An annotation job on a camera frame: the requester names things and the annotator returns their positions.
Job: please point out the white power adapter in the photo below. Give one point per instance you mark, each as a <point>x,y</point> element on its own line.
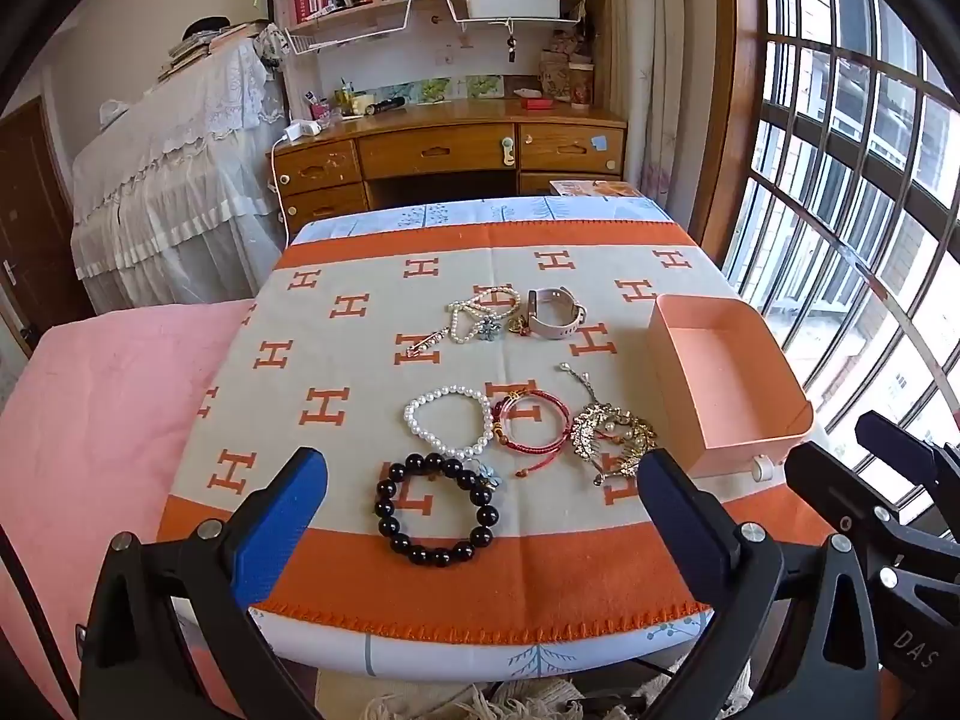
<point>306,128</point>

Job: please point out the orange beige patterned blanket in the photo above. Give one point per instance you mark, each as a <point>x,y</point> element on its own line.
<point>337,330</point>

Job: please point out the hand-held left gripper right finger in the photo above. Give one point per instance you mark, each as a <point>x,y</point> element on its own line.
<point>686,525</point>

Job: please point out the wooden bookshelf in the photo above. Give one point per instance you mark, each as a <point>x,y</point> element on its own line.
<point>420,37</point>

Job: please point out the gold pearl hair comb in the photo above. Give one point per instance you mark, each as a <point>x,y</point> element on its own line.
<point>592,427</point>

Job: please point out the stack of books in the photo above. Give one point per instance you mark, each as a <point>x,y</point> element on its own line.
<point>202,45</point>

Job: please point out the wooden desk with drawers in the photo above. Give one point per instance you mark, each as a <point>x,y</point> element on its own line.
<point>435,150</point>

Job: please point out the orange magazine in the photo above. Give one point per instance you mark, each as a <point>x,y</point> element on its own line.
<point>596,188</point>

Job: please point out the pink paper box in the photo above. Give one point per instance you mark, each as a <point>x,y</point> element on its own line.
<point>720,382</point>

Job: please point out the blue grey flower brooch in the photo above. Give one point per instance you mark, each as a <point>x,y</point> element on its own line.
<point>484,470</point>

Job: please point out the brown wooden door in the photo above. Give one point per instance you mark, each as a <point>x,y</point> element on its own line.
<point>37,225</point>

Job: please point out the white green drawer lock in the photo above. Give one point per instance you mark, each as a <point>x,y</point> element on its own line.
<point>507,151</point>

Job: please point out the pale floral curtain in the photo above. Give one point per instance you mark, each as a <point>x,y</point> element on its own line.
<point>660,90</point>

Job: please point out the black flashlight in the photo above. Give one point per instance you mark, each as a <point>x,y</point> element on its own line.
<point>388,105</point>

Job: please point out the hanging keys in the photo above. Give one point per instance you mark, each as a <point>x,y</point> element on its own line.
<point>511,41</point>

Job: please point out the pen holder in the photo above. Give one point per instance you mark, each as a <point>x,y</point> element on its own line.
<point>343,99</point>

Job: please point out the window with metal grille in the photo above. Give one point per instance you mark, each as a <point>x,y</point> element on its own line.
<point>847,165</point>

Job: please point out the floral fabric bag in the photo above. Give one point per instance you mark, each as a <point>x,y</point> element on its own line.
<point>553,71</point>

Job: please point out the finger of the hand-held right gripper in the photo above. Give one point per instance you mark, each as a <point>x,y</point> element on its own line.
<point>825,487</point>
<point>900,450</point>

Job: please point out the white tray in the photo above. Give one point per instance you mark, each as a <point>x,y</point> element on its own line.
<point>514,6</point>

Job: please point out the cream fringed cloth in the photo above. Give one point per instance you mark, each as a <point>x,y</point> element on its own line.
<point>510,701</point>

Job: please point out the white lace furniture cover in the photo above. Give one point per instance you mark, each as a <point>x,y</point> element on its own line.
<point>172,187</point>

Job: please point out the red patterned jar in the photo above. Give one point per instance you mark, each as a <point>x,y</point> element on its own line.
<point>580,86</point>

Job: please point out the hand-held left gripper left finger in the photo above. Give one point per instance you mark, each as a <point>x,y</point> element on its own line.
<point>274,525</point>

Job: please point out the silver pearl hair clip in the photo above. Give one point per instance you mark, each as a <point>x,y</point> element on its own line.
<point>431,343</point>

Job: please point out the small silver earring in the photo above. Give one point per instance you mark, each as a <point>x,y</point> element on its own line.
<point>487,328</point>

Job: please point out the pink bed sheet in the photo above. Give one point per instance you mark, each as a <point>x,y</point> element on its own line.
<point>97,427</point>

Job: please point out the small red box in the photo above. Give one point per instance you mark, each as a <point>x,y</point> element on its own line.
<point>536,103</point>

